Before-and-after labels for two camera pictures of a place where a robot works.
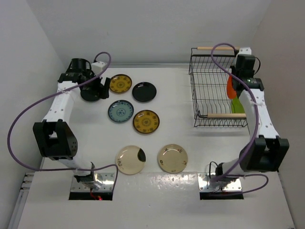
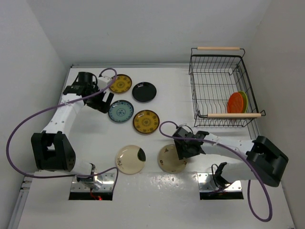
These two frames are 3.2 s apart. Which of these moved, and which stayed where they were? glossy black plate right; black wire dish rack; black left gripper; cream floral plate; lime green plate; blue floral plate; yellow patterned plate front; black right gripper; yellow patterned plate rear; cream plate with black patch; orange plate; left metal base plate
Moved: lime green plate; black left gripper; black right gripper; orange plate
Stayed: glossy black plate right; black wire dish rack; cream plate with black patch; blue floral plate; cream floral plate; yellow patterned plate front; yellow patterned plate rear; left metal base plate
